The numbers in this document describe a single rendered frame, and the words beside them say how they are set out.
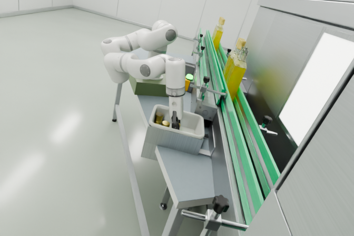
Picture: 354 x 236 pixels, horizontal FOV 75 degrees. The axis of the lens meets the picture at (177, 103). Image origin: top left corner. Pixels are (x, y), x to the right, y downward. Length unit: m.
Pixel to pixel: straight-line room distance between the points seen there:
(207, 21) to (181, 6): 0.83
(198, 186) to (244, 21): 6.47
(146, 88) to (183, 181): 0.61
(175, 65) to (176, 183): 0.40
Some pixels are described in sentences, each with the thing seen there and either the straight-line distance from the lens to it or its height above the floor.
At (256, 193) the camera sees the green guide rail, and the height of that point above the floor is 0.96.
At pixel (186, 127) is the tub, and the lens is 1.05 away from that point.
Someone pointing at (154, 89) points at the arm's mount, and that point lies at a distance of 1.27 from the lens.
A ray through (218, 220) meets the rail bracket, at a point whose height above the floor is 0.97.
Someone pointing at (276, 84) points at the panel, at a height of 1.07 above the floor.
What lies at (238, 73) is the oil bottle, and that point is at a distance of 1.11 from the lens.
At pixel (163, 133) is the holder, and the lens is 0.89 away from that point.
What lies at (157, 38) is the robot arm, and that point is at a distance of 1.16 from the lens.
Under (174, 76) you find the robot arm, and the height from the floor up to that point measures 1.03.
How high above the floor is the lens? 1.32
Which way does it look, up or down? 27 degrees down
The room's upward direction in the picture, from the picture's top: 16 degrees clockwise
